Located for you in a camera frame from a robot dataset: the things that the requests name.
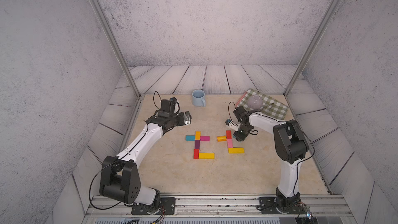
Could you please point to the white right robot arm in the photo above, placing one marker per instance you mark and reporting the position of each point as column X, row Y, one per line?
column 291, row 147

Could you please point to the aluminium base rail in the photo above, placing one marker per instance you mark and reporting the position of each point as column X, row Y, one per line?
column 223, row 209

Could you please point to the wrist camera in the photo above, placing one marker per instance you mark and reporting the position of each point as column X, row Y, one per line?
column 170, row 106
column 232, row 125

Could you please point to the light blue mug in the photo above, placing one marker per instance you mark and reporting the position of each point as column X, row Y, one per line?
column 198, row 98

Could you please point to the light pink block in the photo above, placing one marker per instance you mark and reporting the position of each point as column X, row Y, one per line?
column 230, row 143

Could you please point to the pink plastic tray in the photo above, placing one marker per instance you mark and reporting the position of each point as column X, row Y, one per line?
column 238, row 103

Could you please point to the metal serving tongs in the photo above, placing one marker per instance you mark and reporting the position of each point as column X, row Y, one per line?
column 267, row 107

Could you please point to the purple block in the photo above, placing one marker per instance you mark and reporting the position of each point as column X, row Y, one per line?
column 197, row 144

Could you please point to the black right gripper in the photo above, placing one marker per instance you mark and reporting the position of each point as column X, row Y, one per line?
column 239, row 137

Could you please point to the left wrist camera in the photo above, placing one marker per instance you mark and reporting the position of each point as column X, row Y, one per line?
column 170, row 106

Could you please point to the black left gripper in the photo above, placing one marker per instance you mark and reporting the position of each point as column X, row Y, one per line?
column 182, row 121

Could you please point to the orange cylinder block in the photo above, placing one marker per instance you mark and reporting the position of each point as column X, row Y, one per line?
column 222, row 138

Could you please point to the green white checkered cloth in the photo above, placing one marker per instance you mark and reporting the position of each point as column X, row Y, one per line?
column 279, row 111

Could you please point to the magenta block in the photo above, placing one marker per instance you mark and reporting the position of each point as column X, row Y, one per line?
column 205, row 138

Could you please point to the left aluminium frame post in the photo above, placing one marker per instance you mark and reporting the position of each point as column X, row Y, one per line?
column 114, row 45

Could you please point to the long yellow block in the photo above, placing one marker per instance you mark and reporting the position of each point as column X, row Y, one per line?
column 203, row 155
column 236, row 150

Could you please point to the teal block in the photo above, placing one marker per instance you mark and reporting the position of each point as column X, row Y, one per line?
column 190, row 137

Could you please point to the red block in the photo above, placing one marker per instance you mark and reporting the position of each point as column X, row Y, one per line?
column 229, row 134
column 196, row 154

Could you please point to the right aluminium frame post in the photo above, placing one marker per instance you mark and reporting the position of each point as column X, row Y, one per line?
column 327, row 17

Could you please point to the pink upside-down bowl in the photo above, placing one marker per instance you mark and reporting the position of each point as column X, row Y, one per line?
column 255, row 102

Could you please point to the aluminium frame post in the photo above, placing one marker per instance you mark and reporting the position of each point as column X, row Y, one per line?
column 327, row 17
column 114, row 45

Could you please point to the orange-yellow square block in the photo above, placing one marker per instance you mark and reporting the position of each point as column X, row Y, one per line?
column 197, row 135

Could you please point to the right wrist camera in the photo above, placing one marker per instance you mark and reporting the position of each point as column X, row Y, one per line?
column 232, row 125

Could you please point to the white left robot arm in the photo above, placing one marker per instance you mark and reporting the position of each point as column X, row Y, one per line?
column 120, row 179

